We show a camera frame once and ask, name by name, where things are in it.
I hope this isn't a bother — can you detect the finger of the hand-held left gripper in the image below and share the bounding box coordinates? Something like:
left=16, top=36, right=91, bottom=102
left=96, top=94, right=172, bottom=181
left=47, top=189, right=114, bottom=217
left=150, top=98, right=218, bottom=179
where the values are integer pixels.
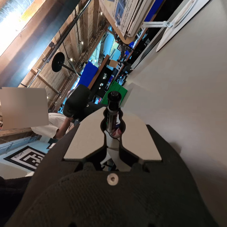
left=100, top=148, right=132, bottom=172

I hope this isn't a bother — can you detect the blue panel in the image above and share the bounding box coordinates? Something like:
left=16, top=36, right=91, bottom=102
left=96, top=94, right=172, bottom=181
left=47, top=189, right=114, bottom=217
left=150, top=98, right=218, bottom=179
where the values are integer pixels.
left=77, top=61, right=99, bottom=88

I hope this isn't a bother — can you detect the green plastic bin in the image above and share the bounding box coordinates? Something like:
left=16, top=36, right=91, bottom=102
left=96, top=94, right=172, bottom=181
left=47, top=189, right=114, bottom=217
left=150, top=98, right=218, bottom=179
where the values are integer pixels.
left=101, top=80, right=128, bottom=107

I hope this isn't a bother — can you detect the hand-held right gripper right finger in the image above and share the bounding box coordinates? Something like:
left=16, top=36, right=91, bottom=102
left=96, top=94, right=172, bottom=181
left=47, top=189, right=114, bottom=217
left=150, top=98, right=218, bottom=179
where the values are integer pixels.
left=119, top=107, right=162, bottom=162

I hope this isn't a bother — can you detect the framed black-white tag board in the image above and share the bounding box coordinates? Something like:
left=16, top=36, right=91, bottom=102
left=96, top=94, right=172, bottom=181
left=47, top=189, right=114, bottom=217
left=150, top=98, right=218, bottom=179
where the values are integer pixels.
left=4, top=145, right=47, bottom=172

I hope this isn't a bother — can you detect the wooden board with instruction sheets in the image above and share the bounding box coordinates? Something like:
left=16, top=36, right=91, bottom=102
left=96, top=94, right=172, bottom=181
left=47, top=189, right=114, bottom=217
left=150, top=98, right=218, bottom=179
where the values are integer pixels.
left=98, top=0, right=166, bottom=45

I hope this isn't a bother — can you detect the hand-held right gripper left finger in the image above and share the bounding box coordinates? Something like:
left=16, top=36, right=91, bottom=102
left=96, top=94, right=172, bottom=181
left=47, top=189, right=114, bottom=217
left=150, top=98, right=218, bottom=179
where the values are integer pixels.
left=63, top=107, right=107, bottom=162

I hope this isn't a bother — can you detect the black dry erase marker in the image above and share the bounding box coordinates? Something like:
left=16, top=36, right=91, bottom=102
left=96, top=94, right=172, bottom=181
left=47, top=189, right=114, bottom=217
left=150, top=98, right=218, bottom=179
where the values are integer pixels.
left=106, top=91, right=122, bottom=135

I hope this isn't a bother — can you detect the red dry erase marker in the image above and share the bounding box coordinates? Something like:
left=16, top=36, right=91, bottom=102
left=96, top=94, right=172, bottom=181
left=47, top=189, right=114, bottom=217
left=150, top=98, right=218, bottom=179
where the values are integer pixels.
left=110, top=127, right=123, bottom=139

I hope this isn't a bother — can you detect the white document stand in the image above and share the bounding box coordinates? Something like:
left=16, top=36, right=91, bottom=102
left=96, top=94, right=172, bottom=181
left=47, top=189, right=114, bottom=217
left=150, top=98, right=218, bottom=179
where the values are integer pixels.
left=141, top=0, right=212, bottom=52

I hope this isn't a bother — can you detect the black round ceiling fixture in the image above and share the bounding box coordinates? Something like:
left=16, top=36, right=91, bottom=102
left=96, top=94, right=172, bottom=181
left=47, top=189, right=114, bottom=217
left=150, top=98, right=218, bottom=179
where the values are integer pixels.
left=51, top=52, right=80, bottom=77

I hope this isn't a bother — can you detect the large ceiling duct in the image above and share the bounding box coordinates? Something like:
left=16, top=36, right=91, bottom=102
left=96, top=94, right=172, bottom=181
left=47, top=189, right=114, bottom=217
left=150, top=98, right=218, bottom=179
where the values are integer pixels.
left=0, top=0, right=89, bottom=87

